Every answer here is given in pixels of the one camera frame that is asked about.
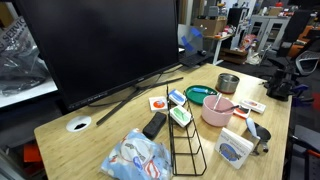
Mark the white book blue hippo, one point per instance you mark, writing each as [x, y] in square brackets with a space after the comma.
[233, 148]

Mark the blue handled spoon on plate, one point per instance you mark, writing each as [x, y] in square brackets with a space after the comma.
[201, 90]

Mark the black plastic bag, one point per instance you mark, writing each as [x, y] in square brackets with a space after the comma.
[21, 68]

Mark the white book with blue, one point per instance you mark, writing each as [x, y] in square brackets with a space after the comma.
[177, 97]

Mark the white book with orange circle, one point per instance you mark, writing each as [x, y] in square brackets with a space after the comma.
[158, 103]

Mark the black remote control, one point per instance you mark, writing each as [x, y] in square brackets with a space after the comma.
[152, 129]

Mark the abc book orange black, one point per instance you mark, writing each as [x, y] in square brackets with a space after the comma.
[242, 111]

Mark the pink mug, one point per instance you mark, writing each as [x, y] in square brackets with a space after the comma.
[212, 117]

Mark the white cable grommet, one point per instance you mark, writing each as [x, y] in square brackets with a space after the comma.
[78, 123]

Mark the green plate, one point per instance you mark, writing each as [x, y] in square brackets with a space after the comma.
[196, 97]

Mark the black wire book rack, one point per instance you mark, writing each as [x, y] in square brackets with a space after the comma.
[187, 155]

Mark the cardboard box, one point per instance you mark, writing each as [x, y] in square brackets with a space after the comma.
[211, 26]

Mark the blue white spatula in cup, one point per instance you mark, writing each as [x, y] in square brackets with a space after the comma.
[251, 127]

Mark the steel bowl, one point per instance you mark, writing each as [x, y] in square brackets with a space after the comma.
[227, 83]

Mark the blue patterned plastic bag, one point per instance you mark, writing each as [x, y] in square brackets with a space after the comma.
[136, 157]

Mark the spoon in pink mug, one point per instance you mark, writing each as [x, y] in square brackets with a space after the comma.
[219, 109]

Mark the white book with green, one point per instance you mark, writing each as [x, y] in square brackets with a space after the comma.
[180, 115]

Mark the small white orange book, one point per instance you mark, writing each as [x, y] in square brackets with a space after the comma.
[253, 105]

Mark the large black monitor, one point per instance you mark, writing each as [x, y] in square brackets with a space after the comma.
[94, 48]

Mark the steel cup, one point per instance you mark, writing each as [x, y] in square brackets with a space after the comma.
[260, 141]

